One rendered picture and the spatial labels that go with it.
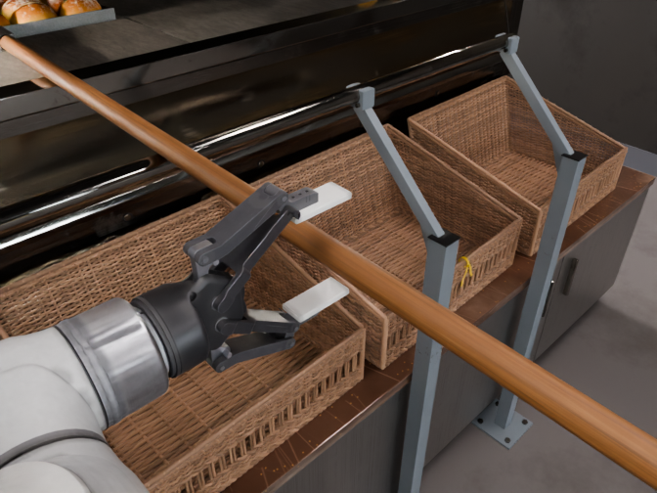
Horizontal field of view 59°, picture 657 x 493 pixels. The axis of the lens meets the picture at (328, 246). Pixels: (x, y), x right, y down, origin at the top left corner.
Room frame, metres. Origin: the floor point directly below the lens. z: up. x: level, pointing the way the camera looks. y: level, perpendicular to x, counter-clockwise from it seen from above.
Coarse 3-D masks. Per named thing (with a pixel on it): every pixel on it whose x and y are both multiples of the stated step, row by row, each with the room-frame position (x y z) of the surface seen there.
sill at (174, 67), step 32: (384, 0) 1.65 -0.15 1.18; (416, 0) 1.69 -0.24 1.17; (448, 0) 1.79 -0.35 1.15; (256, 32) 1.34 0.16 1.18; (288, 32) 1.37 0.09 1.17; (320, 32) 1.44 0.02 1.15; (128, 64) 1.12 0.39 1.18; (160, 64) 1.15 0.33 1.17; (192, 64) 1.19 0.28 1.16; (0, 96) 0.95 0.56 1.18; (32, 96) 0.97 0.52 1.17; (64, 96) 1.01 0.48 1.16
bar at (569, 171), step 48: (480, 48) 1.26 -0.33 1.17; (336, 96) 0.97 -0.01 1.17; (528, 96) 1.28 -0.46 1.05; (192, 144) 0.77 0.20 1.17; (240, 144) 0.82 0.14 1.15; (384, 144) 0.96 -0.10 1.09; (48, 192) 0.63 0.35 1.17; (96, 192) 0.66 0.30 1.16; (576, 192) 1.19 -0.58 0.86; (432, 240) 0.85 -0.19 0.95; (432, 288) 0.84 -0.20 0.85; (528, 288) 1.19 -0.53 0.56; (528, 336) 1.16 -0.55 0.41; (432, 384) 0.85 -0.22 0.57
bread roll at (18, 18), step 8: (24, 8) 1.35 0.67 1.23; (32, 8) 1.35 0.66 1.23; (40, 8) 1.36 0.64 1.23; (48, 8) 1.38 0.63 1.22; (16, 16) 1.33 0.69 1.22; (24, 16) 1.33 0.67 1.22; (32, 16) 1.34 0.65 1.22; (40, 16) 1.35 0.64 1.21; (48, 16) 1.36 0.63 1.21; (56, 16) 1.39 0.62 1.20
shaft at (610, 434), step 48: (96, 96) 0.88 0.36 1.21; (240, 192) 0.59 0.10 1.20; (288, 240) 0.51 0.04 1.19; (336, 240) 0.49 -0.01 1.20; (384, 288) 0.41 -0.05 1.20; (432, 336) 0.37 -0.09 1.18; (480, 336) 0.35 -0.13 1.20; (528, 384) 0.30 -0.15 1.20; (576, 432) 0.27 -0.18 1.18; (624, 432) 0.25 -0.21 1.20
